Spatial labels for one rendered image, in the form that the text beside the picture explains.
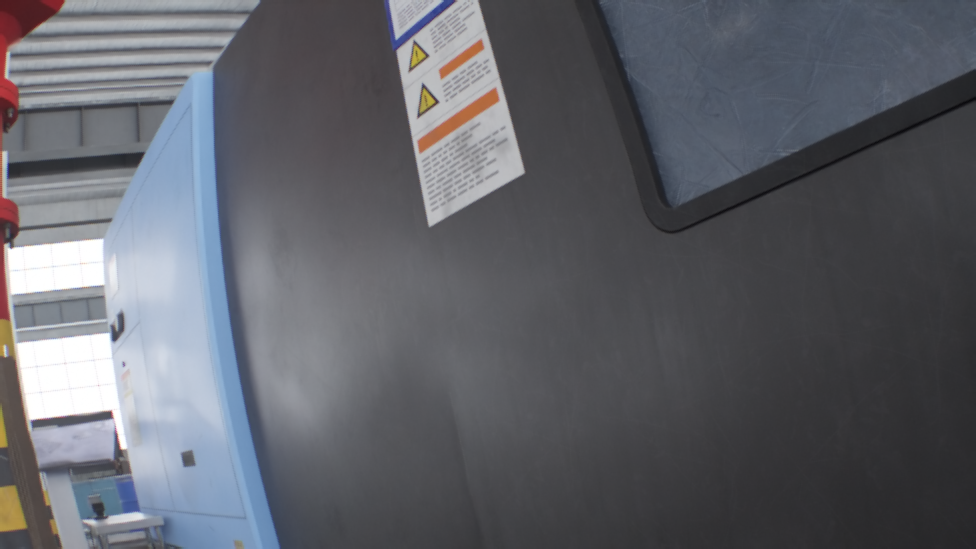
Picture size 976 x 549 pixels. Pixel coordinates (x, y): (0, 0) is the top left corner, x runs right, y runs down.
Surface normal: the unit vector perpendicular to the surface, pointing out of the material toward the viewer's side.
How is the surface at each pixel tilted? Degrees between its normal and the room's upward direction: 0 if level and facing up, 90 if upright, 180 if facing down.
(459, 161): 87
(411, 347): 87
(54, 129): 90
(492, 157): 87
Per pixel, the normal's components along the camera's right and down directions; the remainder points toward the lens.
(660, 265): -0.78, 0.03
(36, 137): 0.60, -0.29
